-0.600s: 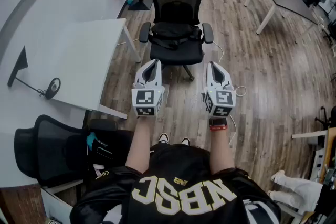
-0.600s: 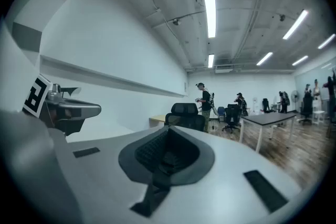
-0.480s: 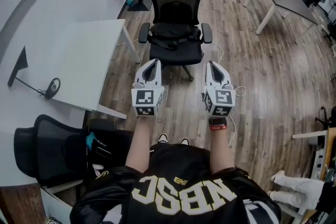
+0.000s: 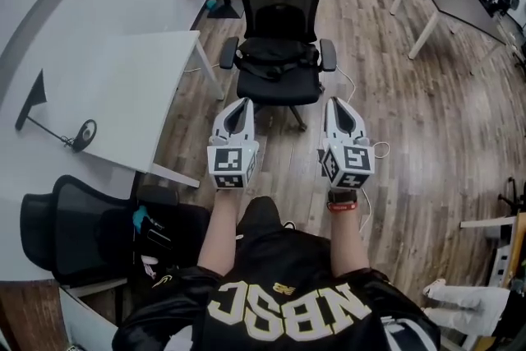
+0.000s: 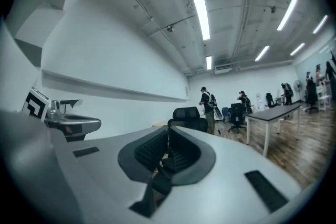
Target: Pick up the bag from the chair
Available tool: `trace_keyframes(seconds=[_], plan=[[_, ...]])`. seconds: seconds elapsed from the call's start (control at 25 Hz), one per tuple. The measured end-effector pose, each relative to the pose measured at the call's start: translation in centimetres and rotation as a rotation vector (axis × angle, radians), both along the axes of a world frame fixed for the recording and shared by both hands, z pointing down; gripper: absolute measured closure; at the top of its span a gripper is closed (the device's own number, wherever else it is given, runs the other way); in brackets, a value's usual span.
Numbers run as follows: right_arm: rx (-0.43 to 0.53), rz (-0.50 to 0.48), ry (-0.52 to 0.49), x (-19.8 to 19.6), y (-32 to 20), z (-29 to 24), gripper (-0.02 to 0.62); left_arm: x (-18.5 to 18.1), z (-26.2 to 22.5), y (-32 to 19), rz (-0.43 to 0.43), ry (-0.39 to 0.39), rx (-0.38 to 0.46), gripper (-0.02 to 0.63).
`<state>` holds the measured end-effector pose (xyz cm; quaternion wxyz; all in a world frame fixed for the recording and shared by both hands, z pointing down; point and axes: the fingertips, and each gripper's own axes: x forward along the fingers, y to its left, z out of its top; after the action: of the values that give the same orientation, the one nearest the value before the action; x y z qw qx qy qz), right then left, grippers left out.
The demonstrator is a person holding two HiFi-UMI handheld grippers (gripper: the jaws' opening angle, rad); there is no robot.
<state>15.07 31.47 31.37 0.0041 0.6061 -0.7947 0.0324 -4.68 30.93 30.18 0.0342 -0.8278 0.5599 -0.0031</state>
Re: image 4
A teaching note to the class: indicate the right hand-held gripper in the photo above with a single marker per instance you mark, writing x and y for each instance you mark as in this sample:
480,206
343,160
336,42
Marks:
349,164

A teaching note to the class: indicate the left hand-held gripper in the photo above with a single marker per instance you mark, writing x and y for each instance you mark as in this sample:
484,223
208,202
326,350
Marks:
230,166

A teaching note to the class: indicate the black mesh office chair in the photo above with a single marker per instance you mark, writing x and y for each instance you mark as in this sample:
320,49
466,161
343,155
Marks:
279,92
82,226

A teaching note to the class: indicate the person's right forearm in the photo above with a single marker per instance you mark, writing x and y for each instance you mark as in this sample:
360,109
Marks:
345,246

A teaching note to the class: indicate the person's left forearm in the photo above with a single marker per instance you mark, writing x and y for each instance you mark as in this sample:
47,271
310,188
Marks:
220,230

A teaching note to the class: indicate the red wristband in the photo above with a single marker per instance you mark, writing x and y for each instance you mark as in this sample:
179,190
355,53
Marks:
342,207

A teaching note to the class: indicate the black bag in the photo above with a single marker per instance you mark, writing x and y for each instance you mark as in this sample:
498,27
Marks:
185,226

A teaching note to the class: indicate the white desk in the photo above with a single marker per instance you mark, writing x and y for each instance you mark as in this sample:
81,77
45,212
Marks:
82,320
123,94

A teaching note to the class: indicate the small teal object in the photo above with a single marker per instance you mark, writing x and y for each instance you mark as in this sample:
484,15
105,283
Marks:
211,4

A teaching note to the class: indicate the teal item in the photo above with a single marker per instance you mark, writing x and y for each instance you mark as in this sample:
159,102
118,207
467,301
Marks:
141,218

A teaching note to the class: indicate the person's black jersey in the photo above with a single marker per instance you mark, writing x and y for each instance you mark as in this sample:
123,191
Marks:
287,263

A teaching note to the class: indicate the grey table with white legs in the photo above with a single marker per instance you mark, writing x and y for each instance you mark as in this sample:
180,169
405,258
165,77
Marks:
456,0

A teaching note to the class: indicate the white metal shelf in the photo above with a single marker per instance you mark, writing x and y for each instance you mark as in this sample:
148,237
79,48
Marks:
489,223

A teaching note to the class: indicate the black stand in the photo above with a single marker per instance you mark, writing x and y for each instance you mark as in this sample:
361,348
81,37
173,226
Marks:
511,197

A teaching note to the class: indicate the wooden board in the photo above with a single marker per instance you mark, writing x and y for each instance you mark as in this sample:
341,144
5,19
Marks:
518,242

